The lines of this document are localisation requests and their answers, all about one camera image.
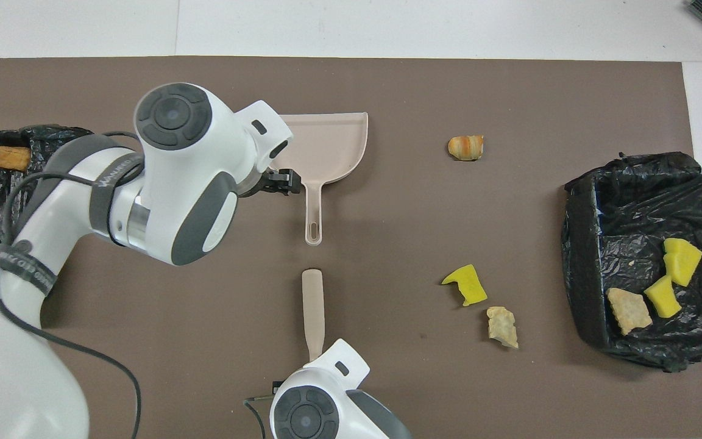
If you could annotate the rectangular yellow sponge piece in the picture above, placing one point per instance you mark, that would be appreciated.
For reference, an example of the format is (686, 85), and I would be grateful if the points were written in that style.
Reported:
(683, 262)

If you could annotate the brown table mat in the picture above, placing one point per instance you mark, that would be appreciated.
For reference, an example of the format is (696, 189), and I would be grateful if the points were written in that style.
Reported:
(387, 366)

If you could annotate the golden brown bread chunk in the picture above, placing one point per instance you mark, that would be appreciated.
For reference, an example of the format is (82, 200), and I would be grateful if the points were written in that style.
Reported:
(13, 158)

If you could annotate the beige plastic dustpan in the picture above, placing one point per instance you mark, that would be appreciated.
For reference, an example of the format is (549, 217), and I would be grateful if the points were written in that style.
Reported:
(333, 146)

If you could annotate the pale toast piece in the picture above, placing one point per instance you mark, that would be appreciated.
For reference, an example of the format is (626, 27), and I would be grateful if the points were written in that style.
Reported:
(502, 328)

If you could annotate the beige hand brush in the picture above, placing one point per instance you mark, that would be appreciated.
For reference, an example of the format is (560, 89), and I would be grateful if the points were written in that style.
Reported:
(313, 311)

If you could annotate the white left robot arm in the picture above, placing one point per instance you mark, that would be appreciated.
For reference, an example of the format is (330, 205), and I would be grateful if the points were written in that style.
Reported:
(192, 171)

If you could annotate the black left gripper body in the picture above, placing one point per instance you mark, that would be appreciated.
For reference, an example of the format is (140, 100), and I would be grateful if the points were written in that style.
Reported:
(262, 183)

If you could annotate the open black bag lined bin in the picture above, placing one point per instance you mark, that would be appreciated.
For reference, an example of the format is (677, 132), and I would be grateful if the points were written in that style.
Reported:
(631, 231)

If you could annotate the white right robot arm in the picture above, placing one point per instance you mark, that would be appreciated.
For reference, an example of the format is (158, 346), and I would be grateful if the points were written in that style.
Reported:
(326, 408)

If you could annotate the sliced tan bread piece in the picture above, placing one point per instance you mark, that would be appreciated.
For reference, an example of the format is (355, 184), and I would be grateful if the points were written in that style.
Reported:
(628, 311)

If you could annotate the triangular yellow sponge piece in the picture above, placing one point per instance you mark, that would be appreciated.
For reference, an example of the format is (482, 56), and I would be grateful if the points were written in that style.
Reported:
(663, 297)

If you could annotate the orange striped croissant piece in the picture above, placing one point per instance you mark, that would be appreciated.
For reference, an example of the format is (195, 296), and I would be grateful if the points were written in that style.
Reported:
(465, 148)

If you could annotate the notched yellow sponge piece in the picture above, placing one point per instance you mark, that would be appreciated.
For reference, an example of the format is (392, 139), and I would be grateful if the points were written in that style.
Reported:
(470, 285)

